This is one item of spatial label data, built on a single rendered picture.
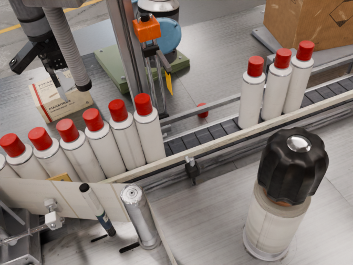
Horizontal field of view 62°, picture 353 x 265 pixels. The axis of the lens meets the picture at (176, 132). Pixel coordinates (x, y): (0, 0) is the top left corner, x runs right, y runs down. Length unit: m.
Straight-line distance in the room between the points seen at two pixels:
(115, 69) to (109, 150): 0.49
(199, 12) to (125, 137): 0.92
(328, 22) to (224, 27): 0.41
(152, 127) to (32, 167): 0.25
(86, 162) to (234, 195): 0.33
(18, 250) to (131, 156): 0.28
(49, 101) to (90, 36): 0.50
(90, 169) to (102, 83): 0.49
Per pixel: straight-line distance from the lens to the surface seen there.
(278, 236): 0.53
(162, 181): 0.73
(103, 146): 0.63
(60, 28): 0.59
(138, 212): 0.50
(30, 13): 0.87
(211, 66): 1.09
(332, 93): 0.95
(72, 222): 0.77
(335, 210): 0.71
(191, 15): 1.42
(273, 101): 0.77
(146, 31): 0.59
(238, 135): 0.74
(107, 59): 1.14
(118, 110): 0.59
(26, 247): 0.65
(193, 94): 0.97
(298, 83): 0.78
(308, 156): 0.38
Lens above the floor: 1.47
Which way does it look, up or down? 48 degrees down
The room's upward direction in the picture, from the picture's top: 8 degrees counter-clockwise
